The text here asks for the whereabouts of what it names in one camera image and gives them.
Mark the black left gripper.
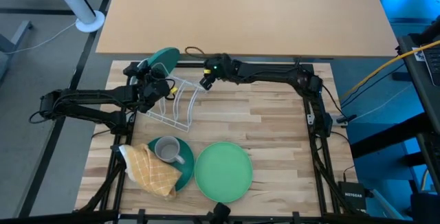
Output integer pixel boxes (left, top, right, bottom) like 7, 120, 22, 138
122, 60, 172, 114

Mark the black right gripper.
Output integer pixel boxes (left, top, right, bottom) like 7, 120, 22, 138
199, 53, 239, 91

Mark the dark green plate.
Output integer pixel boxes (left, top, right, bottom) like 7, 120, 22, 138
147, 136, 195, 192
146, 47, 182, 79

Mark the white wire dish rack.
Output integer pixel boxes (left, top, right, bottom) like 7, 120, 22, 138
146, 64, 207, 133

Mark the grey mug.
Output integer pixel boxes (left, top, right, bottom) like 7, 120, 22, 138
154, 135, 186, 165

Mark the light green plate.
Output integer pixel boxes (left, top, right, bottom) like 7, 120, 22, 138
194, 142, 254, 203

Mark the yellow checked dish towel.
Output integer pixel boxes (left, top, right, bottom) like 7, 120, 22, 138
118, 143, 182, 199

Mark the white tower fan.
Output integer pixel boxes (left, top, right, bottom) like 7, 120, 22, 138
46, 0, 106, 34

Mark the tan wooden desk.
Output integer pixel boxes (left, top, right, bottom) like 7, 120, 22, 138
95, 0, 399, 58

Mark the grey desk foot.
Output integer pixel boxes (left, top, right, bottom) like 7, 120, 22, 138
0, 20, 34, 80

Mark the dark grey side desk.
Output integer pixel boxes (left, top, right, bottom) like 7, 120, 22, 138
397, 33, 440, 135

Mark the white floor cable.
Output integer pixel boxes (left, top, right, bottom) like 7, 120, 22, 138
3, 21, 78, 55

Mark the black aluminium rig frame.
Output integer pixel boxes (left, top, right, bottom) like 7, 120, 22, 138
74, 60, 365, 224

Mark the thin white cable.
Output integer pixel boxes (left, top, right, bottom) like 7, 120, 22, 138
346, 85, 413, 124

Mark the black Netgear network switch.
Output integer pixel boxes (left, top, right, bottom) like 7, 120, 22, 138
338, 181, 367, 213

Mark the black side desk frame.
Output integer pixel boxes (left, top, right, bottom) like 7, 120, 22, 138
350, 112, 440, 194

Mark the yellow cable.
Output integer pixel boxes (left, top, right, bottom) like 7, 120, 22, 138
338, 40, 440, 101

